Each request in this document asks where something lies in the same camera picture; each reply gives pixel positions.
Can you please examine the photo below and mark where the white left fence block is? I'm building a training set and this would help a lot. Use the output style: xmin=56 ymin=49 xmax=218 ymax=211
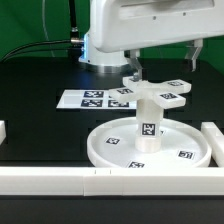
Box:
xmin=0 ymin=120 xmax=6 ymax=145

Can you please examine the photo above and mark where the white fence bar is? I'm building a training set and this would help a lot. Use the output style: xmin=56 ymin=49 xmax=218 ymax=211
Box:
xmin=0 ymin=167 xmax=224 ymax=196
xmin=201 ymin=122 xmax=224 ymax=168

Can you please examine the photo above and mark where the white cross-shaped table base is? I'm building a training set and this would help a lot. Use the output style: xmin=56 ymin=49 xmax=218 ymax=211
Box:
xmin=109 ymin=77 xmax=191 ymax=109

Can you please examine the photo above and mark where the white marker plate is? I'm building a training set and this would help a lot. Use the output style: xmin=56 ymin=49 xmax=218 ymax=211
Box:
xmin=57 ymin=90 xmax=136 ymax=110

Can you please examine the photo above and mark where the thin white cable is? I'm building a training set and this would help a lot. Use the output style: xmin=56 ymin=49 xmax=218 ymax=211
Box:
xmin=41 ymin=0 xmax=56 ymax=58

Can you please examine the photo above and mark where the white round table top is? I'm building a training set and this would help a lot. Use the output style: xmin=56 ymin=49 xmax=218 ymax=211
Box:
xmin=87 ymin=117 xmax=212 ymax=169

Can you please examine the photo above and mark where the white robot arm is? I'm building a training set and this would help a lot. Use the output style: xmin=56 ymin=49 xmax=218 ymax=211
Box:
xmin=80 ymin=0 xmax=224 ymax=73

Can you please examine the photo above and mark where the white front fence bar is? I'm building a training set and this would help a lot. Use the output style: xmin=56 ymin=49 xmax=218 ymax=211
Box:
xmin=0 ymin=167 xmax=224 ymax=196

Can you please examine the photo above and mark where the white right fence bar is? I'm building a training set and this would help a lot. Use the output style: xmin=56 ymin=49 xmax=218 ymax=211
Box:
xmin=201 ymin=122 xmax=224 ymax=168

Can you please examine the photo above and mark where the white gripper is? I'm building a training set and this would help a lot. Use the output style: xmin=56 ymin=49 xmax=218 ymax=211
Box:
xmin=90 ymin=0 xmax=224 ymax=81

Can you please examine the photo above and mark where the black cable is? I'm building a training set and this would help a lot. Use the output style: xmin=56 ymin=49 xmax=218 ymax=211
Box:
xmin=0 ymin=39 xmax=84 ymax=63

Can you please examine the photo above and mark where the black cable connector post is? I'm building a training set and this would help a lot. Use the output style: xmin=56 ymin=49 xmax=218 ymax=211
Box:
xmin=68 ymin=0 xmax=80 ymax=46

